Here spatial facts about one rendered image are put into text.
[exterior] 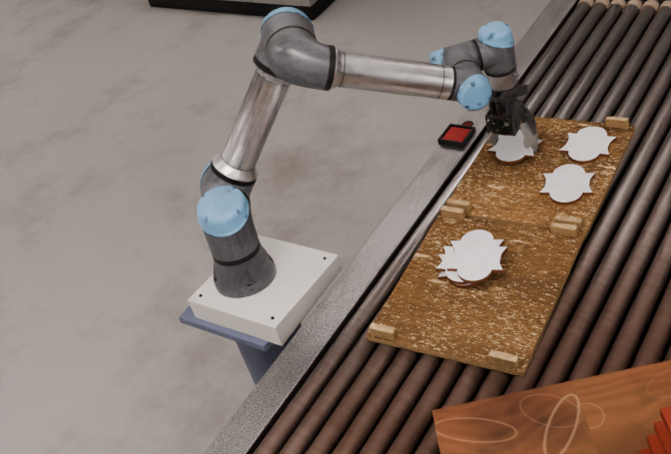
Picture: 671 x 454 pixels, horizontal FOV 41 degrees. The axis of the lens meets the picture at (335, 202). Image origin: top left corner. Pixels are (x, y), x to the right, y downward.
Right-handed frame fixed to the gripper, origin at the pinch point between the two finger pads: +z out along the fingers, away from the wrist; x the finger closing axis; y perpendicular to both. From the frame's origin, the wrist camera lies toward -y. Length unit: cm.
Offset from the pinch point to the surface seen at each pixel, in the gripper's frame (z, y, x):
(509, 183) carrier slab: 1.7, 12.5, 2.8
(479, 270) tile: -2.8, 46.5, 9.2
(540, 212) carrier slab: 1.6, 21.1, 13.5
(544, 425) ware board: -10, 84, 37
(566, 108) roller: 3.9, -22.5, 5.7
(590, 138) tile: 1.0, -7.2, 16.8
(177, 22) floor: 99, -201, -307
